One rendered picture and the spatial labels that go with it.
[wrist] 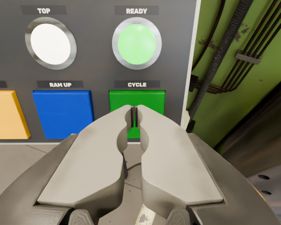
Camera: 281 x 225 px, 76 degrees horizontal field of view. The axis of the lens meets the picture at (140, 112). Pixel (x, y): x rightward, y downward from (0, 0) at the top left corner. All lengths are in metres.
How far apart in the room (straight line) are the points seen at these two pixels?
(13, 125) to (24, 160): 1.20
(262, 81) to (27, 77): 0.52
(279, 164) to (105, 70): 0.40
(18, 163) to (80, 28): 1.34
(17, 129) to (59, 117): 0.07
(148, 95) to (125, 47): 0.07
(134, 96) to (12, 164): 1.36
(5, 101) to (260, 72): 0.53
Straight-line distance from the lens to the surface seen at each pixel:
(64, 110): 0.27
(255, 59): 0.50
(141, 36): 0.22
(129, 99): 0.24
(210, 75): 0.54
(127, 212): 1.23
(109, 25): 0.23
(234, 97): 0.62
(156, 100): 0.24
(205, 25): 0.48
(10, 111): 0.30
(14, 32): 0.27
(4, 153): 1.60
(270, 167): 0.51
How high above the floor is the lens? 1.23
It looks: 59 degrees down
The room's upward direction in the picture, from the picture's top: 1 degrees clockwise
